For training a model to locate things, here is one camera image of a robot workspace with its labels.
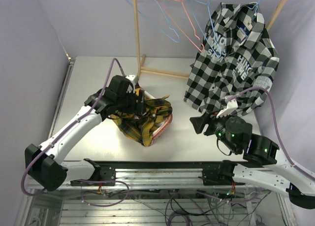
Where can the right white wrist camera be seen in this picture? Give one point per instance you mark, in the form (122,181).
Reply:
(231,106)

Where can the aluminium frame base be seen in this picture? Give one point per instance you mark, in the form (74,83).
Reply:
(140,182)

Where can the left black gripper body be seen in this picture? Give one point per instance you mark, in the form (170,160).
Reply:
(127,103)

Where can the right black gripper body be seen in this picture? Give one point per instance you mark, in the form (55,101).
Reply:
(216,125)

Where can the pink hanger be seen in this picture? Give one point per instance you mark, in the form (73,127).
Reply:
(188,29)

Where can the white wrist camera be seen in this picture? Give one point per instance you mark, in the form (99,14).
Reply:
(231,106)
(133,79)

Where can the blue hanger of checkered shirt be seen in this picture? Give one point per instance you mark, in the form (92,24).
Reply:
(258,4)

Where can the wooden clothes rack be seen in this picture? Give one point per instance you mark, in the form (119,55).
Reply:
(170,64)

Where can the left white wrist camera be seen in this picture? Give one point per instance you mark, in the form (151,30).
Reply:
(133,79)

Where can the blue wire hanger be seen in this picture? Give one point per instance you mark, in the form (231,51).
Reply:
(158,18)

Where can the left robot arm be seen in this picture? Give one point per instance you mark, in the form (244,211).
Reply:
(45,163)

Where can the yellow plaid shirt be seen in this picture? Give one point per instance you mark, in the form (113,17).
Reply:
(129,124)

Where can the pink plastic basket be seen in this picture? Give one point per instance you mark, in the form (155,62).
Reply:
(162,127)

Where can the black white checkered shirt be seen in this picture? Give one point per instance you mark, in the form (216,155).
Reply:
(239,58)

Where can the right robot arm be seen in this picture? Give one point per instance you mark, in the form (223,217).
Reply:
(265,164)

